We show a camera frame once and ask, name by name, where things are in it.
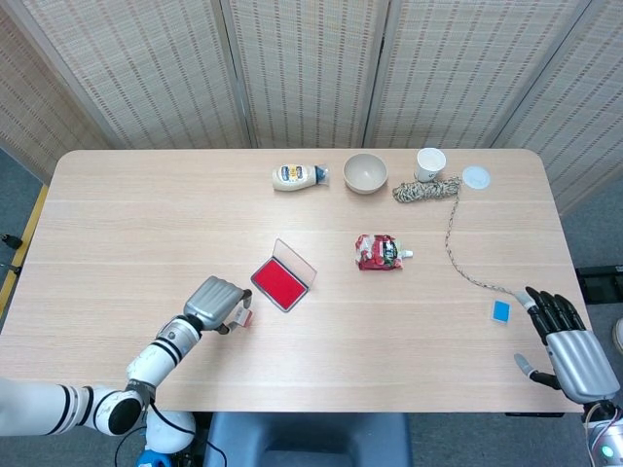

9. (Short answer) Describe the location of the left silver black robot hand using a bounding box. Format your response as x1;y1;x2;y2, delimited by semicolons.
183;275;254;337

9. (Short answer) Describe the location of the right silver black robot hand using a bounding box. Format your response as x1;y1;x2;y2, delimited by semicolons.
514;285;617;405

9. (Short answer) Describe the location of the small white red stamp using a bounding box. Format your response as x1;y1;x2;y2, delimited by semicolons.
229;305;256;331

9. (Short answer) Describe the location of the white rounded robot shoulder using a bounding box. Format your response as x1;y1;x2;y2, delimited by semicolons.
145;411;198;454

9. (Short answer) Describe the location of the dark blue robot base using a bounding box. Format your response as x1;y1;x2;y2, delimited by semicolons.
202;412;414;467

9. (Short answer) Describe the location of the red ink pad case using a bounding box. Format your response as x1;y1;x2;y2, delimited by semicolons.
249;237;318;313

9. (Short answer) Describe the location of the small blue card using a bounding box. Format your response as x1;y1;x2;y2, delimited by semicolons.
490;299;514;324

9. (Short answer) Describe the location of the mayonnaise squeeze bottle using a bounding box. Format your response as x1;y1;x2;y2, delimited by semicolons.
271;162;331;194

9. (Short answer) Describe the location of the blue plastic part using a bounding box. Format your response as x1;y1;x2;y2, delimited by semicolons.
137;449;172;467

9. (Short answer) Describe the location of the red sauce pouch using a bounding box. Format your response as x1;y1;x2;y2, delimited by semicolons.
353;233;416;272

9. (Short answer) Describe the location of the yellow floor tape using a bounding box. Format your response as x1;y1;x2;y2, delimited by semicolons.
0;183;51;315

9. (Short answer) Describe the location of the beige bowl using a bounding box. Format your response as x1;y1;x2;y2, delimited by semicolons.
342;153;389;197

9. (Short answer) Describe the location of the black caster stand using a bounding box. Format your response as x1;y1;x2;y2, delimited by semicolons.
0;233;23;276

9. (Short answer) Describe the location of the white round lid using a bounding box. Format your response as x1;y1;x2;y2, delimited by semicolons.
460;164;493;191

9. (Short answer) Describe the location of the woven folding screen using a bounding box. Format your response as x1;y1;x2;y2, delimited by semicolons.
0;0;623;218

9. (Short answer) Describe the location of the white paper cup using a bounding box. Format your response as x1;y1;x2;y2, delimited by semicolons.
415;147;448;184

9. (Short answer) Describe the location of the black cable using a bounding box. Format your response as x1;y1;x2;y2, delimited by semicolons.
113;398;228;467

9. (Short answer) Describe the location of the braided beige rope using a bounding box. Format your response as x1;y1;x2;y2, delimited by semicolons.
391;176;525;299

